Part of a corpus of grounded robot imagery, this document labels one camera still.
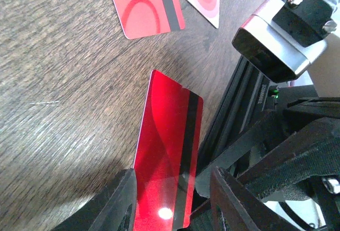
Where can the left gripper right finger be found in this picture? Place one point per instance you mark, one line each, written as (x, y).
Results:
(235, 208)

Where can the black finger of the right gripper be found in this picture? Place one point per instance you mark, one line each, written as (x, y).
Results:
(312, 151)

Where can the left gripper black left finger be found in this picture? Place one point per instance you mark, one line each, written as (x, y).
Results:
(113, 208)

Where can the red card black stripe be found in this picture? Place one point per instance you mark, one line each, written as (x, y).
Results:
(166, 157)

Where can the black aluminium frame rail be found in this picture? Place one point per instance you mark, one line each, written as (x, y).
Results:
(242, 103)

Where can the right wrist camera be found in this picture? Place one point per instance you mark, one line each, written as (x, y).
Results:
(282, 39)

